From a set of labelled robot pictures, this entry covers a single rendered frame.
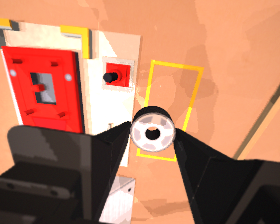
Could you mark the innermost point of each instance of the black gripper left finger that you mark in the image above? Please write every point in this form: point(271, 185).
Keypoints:
point(96, 157)

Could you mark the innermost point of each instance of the tan thin flat bar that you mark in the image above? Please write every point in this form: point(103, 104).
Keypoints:
point(259, 127)

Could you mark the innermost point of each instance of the yellow rectangular outline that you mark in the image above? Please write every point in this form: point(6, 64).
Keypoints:
point(200, 69)

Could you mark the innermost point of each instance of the red base with black axle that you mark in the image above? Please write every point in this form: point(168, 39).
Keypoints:
point(117, 74)

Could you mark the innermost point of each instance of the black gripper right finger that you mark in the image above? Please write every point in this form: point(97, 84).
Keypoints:
point(219, 188)

